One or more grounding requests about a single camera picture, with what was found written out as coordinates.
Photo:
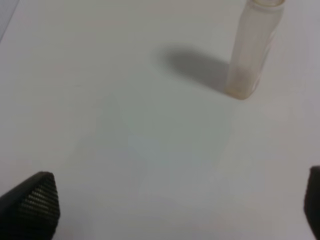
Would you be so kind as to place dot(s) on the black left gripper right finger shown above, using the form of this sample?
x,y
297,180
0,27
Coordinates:
x,y
312,201

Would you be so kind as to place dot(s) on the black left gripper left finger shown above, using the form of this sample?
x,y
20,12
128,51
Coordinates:
x,y
31,210

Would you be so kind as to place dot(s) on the clear plastic drink bottle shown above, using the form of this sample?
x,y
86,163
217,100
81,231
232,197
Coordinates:
x,y
256,30

